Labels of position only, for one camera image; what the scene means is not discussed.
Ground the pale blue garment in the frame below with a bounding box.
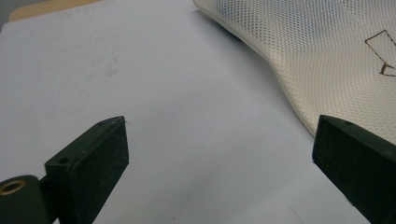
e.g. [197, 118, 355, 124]
[192, 0, 396, 146]

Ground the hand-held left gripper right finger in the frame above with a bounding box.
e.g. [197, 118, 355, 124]
[311, 114, 396, 224]

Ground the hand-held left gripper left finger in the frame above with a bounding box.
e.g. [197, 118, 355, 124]
[44, 116, 130, 224]

